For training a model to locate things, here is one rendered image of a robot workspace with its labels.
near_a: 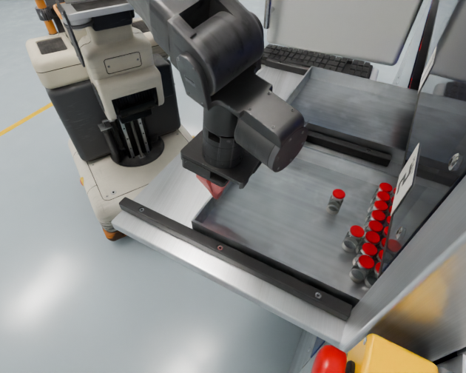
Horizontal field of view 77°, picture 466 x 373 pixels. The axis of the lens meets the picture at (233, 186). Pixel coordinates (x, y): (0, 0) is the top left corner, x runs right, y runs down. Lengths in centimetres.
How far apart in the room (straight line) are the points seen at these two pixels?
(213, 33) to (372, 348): 30
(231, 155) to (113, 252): 128
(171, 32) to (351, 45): 101
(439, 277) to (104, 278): 142
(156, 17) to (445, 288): 31
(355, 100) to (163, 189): 55
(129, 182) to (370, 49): 114
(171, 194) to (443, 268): 44
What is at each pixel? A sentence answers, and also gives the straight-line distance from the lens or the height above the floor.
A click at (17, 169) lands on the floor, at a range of 229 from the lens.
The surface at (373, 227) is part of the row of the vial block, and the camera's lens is 49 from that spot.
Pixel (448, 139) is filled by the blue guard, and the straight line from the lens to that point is 34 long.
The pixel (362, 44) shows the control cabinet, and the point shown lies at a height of 86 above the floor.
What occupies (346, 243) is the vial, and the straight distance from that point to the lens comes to 50.
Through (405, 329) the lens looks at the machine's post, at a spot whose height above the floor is 102.
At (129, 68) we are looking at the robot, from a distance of 115.
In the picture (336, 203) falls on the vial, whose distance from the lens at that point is 52.
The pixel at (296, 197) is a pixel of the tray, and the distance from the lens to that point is 55.
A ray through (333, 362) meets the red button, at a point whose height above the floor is 101.
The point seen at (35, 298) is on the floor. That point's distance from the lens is 164.
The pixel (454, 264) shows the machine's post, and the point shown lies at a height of 113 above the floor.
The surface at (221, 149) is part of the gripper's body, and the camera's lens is 37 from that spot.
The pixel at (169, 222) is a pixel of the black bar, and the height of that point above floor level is 90.
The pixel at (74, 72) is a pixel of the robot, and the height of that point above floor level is 74.
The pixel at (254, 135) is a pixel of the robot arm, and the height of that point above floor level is 111.
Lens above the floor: 130
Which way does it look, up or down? 48 degrees down
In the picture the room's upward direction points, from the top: straight up
